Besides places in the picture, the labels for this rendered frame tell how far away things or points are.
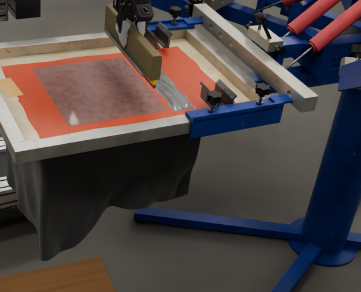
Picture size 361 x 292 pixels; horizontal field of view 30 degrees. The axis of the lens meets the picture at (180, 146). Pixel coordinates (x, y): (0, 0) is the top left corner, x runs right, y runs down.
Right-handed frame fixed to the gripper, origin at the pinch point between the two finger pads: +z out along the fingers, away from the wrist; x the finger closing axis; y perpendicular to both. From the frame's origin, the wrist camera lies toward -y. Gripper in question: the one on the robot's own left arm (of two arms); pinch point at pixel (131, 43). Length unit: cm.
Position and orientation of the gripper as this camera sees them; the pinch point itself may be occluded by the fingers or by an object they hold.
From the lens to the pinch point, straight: 196.3
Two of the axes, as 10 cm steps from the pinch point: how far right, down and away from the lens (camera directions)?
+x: -8.8, 1.7, -4.4
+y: -4.5, -5.5, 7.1
